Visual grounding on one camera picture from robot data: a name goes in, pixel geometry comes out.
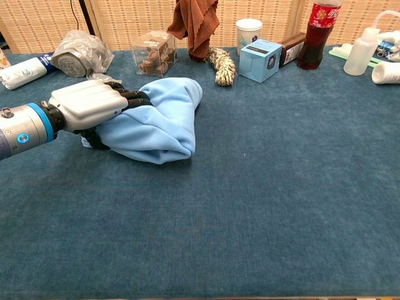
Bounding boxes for braided rope bundle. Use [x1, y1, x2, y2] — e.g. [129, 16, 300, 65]
[206, 46, 237, 87]

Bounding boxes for clear box with brown blocks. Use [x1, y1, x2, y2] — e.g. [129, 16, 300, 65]
[131, 30, 179, 78]

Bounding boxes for dark blue table cloth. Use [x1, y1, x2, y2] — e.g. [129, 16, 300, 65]
[0, 45, 400, 298]

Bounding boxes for light blue fleece pants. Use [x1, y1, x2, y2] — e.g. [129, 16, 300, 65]
[81, 77, 203, 166]

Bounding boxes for dark brown box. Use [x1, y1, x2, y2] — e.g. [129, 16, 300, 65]
[277, 32, 307, 68]

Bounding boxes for black hanging cable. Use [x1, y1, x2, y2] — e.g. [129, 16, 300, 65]
[69, 0, 81, 32]

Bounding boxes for brown towel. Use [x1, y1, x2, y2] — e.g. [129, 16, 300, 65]
[167, 0, 221, 62]

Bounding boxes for black tripod stand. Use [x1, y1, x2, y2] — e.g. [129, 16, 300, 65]
[77, 0, 96, 35]

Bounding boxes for white paper cup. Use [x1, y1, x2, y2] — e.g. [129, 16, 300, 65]
[236, 18, 263, 56]

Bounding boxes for cola bottle with red cap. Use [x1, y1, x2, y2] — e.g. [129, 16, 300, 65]
[296, 0, 343, 70]

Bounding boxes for white tube with grey cap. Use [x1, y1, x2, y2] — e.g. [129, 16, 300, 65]
[371, 61, 400, 85]

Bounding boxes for light blue cardboard box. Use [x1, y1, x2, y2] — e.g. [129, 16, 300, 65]
[238, 39, 284, 84]

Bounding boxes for white tube with blue cap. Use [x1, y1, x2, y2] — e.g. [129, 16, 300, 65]
[0, 52, 57, 91]

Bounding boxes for clear squeeze bottle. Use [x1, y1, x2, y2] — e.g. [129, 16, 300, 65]
[342, 9, 400, 76]

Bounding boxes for white plastic bag of items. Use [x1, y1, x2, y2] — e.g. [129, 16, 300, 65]
[376, 30, 400, 62]

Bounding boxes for bamboo folding screen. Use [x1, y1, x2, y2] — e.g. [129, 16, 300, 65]
[0, 0, 400, 54]

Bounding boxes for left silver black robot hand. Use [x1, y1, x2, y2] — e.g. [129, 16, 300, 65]
[46, 79, 154, 151]

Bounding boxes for silver plastic bag roll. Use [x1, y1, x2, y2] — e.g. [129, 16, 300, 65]
[51, 29, 116, 78]

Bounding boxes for light green brush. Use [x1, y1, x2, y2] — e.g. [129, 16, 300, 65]
[327, 42, 381, 68]

